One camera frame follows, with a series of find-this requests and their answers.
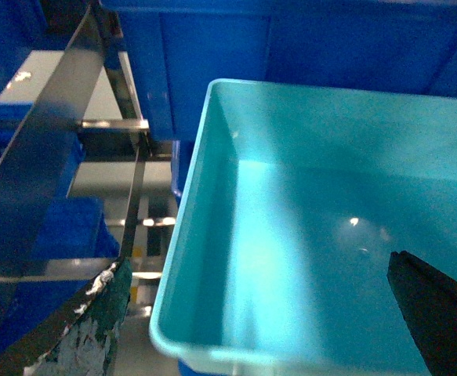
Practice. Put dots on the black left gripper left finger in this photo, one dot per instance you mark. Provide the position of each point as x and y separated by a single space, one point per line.
79 337

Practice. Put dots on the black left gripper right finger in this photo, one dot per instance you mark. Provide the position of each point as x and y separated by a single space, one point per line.
427 299

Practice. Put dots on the teal plastic bin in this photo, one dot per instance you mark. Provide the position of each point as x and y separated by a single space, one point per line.
295 199

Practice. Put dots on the large blue bin behind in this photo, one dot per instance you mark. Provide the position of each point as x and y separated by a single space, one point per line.
176 48

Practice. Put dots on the stainless steel shelf frame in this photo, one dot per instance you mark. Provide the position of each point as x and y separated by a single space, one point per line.
33 162

